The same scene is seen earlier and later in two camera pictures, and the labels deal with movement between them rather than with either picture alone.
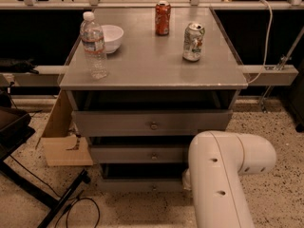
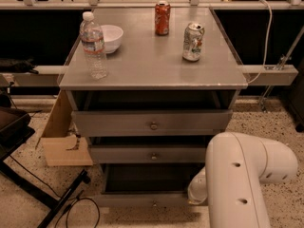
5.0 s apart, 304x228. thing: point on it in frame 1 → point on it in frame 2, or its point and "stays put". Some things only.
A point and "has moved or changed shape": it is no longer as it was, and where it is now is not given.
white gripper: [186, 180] → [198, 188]
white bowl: [113, 36] stays put
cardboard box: [63, 146] stays put
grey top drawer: [149, 123] stays put
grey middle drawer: [139, 155] stays put
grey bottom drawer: [142, 177] has moved or changed shape
